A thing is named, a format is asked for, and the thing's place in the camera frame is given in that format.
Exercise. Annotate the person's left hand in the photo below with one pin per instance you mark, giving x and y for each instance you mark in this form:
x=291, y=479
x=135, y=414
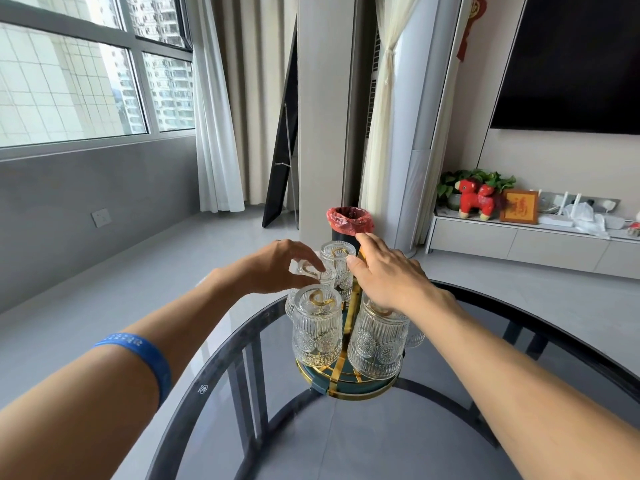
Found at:
x=272, y=267

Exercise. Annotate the person's right hand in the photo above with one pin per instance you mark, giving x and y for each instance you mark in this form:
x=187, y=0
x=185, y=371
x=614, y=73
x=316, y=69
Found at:
x=395, y=279

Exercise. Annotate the person's right thumb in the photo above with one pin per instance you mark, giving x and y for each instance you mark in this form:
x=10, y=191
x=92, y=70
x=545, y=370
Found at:
x=356, y=269

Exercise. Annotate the person's left fingers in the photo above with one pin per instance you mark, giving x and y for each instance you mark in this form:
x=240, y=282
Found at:
x=310, y=257

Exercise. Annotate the embossed clear drinking glass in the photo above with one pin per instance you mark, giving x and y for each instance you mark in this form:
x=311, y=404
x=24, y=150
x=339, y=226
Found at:
x=320, y=279
x=290, y=304
x=340, y=262
x=415, y=338
x=317, y=327
x=377, y=347

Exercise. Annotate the gold and green cup rack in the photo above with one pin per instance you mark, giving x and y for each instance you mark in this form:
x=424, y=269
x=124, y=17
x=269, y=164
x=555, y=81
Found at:
x=350, y=379

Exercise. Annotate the person's left forearm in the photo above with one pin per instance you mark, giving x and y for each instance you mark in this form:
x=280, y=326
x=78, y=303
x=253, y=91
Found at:
x=125, y=384

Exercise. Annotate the person's right forearm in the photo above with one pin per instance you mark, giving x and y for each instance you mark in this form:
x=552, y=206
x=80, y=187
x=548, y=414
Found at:
x=525, y=394

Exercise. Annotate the black trash bin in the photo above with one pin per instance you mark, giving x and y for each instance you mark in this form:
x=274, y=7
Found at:
x=345, y=240

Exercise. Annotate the red trash bag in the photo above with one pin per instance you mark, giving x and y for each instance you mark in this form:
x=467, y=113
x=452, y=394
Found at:
x=350, y=219

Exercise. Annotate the red plush toy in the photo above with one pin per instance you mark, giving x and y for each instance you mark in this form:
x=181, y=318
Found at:
x=475, y=199

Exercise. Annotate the cream tied curtain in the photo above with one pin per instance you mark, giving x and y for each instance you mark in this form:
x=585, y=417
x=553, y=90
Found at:
x=382, y=119

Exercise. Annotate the green potted plant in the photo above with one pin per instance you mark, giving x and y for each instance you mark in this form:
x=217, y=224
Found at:
x=480, y=177

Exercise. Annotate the white standing air conditioner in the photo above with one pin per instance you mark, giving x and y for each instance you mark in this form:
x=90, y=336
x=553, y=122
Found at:
x=425, y=119

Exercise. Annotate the white sheer curtain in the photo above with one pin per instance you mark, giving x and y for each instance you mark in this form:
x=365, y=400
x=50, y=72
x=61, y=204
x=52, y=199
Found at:
x=215, y=119

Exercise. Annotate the beige curtain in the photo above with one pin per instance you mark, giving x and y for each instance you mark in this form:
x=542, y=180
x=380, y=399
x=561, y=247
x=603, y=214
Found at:
x=260, y=94

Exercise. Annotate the white television cabinet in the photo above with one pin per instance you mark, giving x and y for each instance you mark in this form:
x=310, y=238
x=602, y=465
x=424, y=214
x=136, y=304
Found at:
x=525, y=244

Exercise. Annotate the gold framed picture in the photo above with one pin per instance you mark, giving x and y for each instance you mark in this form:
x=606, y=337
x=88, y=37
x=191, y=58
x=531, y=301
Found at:
x=519, y=207

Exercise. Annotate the blue wristband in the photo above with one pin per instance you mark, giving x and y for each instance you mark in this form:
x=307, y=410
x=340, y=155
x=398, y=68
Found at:
x=145, y=357

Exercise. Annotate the white router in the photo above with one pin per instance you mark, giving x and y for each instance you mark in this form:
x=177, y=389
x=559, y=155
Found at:
x=555, y=218

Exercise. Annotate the white plastic bag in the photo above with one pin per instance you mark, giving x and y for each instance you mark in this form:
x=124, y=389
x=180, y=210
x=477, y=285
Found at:
x=587, y=219

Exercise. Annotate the grey power strip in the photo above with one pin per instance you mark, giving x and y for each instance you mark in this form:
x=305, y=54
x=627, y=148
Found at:
x=595, y=202

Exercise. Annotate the red hanging knot decoration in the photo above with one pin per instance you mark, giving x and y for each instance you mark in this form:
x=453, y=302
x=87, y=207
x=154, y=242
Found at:
x=470, y=29

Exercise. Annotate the grey framed window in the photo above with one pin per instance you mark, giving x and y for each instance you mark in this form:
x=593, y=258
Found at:
x=75, y=69

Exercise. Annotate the black leaning frame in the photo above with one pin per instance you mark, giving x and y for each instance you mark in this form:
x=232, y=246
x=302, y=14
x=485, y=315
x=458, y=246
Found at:
x=282, y=159

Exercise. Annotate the black table frame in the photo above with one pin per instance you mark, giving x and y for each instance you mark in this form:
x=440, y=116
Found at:
x=240, y=384

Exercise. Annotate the white wall socket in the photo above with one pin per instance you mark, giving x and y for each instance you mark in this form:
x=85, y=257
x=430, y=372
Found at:
x=101, y=218

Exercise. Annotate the black wall television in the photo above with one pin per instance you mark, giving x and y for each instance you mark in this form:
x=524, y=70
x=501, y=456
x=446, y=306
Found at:
x=570, y=59

